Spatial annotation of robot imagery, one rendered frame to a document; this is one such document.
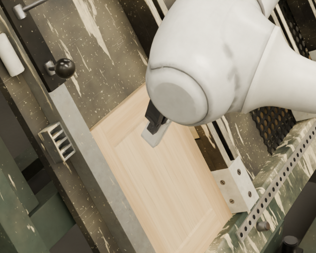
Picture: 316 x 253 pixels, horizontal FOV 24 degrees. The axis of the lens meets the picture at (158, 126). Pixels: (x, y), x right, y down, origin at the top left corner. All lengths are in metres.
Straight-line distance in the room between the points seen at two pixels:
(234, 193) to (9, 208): 0.68
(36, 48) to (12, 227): 0.35
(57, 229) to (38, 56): 0.35
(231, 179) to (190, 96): 1.06
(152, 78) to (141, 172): 0.86
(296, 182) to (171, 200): 0.51
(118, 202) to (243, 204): 0.41
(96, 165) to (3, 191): 0.25
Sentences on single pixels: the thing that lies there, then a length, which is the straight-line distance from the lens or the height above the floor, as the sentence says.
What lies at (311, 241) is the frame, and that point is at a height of 0.18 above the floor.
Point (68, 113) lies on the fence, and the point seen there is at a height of 1.31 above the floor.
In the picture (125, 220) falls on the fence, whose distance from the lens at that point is 1.51.
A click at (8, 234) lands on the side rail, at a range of 1.30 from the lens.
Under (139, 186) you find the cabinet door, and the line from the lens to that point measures 1.59.
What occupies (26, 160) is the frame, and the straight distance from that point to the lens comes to 3.27.
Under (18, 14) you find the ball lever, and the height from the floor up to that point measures 1.50.
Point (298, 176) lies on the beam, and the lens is 2.08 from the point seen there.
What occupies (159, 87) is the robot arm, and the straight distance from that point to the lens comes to 0.75.
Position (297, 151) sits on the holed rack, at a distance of 2.09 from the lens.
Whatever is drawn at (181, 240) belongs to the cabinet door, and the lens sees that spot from 1.68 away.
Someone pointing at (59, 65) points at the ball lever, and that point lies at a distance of 1.31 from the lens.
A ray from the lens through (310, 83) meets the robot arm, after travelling 0.78.
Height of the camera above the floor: 2.08
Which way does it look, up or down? 34 degrees down
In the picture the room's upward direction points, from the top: straight up
